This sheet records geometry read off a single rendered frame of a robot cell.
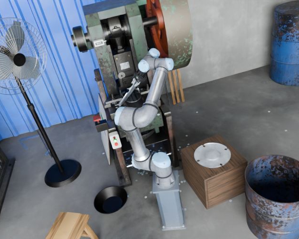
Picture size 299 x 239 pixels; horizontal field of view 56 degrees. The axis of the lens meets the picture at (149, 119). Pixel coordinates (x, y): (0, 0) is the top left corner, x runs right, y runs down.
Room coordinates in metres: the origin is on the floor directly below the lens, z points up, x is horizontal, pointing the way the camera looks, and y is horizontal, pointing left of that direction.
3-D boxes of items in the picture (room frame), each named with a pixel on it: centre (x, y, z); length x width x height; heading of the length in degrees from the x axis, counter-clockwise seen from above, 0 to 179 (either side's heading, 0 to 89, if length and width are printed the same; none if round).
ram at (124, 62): (2.17, 0.11, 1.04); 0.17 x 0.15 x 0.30; 7
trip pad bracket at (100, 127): (1.94, 0.39, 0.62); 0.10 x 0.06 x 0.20; 97
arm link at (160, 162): (1.41, -0.01, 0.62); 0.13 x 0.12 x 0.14; 60
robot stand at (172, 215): (1.41, -0.02, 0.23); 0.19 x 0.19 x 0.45; 81
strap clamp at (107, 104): (2.19, 0.28, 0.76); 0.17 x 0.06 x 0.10; 97
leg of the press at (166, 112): (2.38, -0.13, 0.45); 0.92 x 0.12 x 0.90; 7
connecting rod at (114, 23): (2.21, 0.11, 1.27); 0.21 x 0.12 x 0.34; 7
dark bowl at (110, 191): (1.69, 0.47, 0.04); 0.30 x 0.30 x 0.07
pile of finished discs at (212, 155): (1.67, -0.44, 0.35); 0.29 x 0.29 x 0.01
